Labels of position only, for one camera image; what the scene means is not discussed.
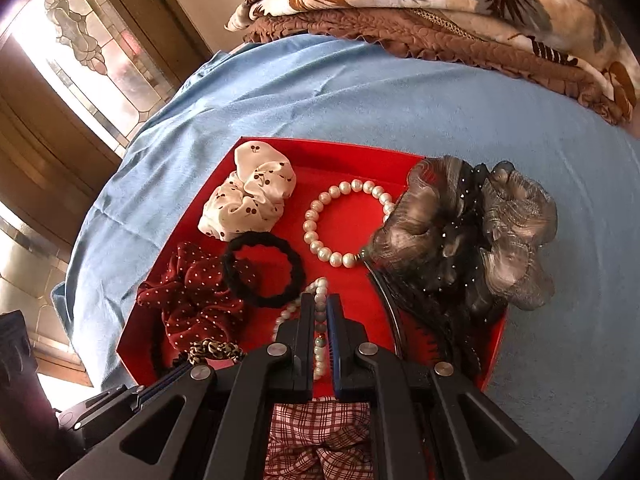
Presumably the pearl bracelet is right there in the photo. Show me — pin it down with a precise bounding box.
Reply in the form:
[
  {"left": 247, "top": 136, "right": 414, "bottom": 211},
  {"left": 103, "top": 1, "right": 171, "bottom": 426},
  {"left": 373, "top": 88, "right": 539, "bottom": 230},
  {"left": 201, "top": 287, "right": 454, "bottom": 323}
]
[{"left": 303, "top": 179, "right": 397, "bottom": 264}]

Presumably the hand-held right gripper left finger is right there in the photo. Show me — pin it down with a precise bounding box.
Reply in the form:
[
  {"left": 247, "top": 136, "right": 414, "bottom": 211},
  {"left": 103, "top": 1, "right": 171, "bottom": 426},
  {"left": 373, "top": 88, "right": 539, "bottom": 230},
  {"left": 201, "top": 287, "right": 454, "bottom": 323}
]
[{"left": 57, "top": 294, "right": 317, "bottom": 480}]

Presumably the light blue bed cover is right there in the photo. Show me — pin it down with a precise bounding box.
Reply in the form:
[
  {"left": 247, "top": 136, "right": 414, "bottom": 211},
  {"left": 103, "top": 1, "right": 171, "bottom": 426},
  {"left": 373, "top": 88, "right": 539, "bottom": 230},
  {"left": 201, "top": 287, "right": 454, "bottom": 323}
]
[{"left": 50, "top": 34, "right": 640, "bottom": 480}]

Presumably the red box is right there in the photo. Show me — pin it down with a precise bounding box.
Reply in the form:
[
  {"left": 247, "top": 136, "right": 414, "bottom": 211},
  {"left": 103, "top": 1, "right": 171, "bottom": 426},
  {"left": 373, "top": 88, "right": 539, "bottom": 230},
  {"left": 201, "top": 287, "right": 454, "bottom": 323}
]
[{"left": 115, "top": 136, "right": 509, "bottom": 393}]

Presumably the dark red polka dot scrunchie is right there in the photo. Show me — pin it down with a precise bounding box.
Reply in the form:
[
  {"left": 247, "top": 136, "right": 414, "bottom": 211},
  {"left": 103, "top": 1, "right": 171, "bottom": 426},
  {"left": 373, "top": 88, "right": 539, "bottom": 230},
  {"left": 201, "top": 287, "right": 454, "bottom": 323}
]
[{"left": 136, "top": 241, "right": 258, "bottom": 367}]

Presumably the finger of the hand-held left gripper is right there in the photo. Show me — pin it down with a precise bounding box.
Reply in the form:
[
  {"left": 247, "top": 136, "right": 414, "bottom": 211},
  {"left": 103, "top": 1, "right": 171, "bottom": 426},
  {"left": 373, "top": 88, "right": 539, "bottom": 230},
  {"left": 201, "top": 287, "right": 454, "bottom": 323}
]
[{"left": 131, "top": 363, "right": 199, "bottom": 409}]

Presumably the stained glass window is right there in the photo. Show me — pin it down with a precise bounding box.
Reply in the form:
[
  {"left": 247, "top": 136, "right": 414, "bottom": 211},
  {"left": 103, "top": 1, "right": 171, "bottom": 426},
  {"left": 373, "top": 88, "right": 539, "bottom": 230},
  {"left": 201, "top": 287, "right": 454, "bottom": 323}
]
[{"left": 4, "top": 0, "right": 173, "bottom": 163}]

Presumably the red plaid scrunchie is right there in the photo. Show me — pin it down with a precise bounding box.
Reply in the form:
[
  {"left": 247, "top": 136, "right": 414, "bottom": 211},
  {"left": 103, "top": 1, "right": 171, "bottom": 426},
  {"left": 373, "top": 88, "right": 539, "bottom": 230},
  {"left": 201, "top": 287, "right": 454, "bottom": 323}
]
[{"left": 264, "top": 396, "right": 377, "bottom": 480}]

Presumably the grey organza scrunchie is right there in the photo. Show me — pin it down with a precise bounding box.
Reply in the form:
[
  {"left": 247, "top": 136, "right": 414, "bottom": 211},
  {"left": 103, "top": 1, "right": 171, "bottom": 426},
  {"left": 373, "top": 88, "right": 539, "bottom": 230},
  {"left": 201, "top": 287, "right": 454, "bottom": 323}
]
[{"left": 364, "top": 156, "right": 559, "bottom": 312}]

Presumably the white cherry print scrunchie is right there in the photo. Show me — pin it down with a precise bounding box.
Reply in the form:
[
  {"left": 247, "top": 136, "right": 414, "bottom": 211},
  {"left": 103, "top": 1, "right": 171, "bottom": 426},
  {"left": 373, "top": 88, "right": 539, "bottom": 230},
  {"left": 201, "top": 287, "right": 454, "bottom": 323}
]
[{"left": 197, "top": 141, "right": 298, "bottom": 242}]

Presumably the leopard print hair tie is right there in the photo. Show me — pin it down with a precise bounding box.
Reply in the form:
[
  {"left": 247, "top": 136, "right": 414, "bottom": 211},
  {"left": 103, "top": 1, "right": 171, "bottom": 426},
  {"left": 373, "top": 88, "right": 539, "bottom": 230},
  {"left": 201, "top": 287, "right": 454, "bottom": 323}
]
[{"left": 187, "top": 338, "right": 247, "bottom": 365}]

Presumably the pearl necklace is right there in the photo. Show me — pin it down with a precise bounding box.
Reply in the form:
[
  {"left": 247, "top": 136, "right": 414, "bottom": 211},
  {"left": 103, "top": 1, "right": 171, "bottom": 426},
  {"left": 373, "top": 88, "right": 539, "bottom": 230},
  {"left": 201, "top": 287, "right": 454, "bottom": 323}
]
[{"left": 271, "top": 276, "right": 332, "bottom": 382}]

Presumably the black hair comb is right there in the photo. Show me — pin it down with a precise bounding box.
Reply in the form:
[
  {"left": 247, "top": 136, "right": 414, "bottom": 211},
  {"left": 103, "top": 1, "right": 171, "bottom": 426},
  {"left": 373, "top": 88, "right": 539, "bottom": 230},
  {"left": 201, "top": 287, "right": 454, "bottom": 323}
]
[{"left": 369, "top": 260, "right": 484, "bottom": 380}]

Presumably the black hair tie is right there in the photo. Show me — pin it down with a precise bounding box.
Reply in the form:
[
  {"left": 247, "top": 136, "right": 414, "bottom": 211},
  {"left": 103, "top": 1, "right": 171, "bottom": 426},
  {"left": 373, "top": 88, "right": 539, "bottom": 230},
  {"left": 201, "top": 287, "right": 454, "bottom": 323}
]
[{"left": 221, "top": 231, "right": 307, "bottom": 310}]

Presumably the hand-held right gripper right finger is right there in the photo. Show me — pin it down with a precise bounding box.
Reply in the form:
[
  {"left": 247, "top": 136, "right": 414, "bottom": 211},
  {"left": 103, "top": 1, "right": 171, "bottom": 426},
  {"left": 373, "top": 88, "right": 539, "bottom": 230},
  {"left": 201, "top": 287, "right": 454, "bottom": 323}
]
[{"left": 326, "top": 293, "right": 576, "bottom": 480}]

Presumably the floral blanket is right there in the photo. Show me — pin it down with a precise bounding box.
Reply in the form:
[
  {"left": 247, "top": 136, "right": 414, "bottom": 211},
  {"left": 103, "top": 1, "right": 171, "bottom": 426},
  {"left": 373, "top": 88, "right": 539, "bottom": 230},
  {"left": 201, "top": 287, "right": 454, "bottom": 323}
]
[{"left": 224, "top": 0, "right": 640, "bottom": 127}]

